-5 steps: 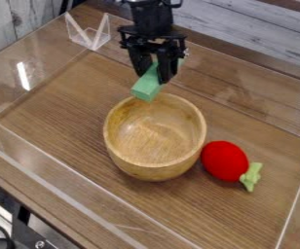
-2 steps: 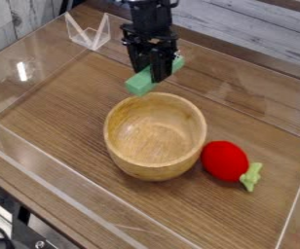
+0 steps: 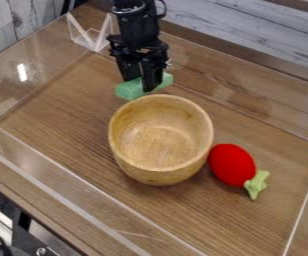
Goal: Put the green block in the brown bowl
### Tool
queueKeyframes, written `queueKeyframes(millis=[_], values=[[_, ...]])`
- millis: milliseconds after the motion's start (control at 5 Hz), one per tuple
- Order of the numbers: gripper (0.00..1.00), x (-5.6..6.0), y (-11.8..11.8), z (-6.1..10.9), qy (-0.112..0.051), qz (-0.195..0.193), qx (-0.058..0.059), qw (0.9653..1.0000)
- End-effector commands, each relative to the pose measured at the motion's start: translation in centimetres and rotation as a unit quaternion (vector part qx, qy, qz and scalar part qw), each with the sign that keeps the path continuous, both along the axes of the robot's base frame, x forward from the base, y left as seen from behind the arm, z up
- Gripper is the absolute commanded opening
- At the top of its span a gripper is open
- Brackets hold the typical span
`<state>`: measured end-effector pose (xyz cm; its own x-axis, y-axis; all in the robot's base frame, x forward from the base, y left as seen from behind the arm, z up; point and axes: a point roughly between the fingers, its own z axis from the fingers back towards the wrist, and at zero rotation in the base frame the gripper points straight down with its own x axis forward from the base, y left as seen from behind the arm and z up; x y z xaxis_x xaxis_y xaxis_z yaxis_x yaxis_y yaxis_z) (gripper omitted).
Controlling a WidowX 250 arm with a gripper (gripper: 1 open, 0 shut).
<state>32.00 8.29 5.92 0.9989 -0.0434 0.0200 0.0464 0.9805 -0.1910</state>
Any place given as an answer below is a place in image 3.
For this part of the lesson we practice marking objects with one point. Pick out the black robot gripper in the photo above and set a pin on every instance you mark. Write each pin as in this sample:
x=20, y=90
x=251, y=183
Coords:
x=137, y=48

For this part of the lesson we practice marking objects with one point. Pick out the green rectangular block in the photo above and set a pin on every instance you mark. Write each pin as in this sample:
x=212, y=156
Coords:
x=132, y=90

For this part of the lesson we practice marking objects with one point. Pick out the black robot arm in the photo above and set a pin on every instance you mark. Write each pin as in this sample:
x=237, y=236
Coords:
x=137, y=4

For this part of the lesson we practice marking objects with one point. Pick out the brown wooden bowl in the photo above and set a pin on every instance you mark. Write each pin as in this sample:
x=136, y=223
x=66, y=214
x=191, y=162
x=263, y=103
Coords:
x=161, y=136

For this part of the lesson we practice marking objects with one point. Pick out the clear acrylic tray walls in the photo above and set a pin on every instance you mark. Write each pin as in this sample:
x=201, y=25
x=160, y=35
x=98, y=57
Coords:
x=60, y=174

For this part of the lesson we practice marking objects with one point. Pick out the red plush strawberry toy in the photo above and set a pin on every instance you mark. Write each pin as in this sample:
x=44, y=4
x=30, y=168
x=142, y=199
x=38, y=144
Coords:
x=233, y=166

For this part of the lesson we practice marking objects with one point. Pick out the clear acrylic corner bracket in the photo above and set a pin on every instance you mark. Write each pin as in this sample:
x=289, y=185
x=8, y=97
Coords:
x=92, y=39

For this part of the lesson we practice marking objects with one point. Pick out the black table leg bracket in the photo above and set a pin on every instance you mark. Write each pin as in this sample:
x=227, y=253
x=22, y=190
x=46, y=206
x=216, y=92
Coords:
x=34, y=239

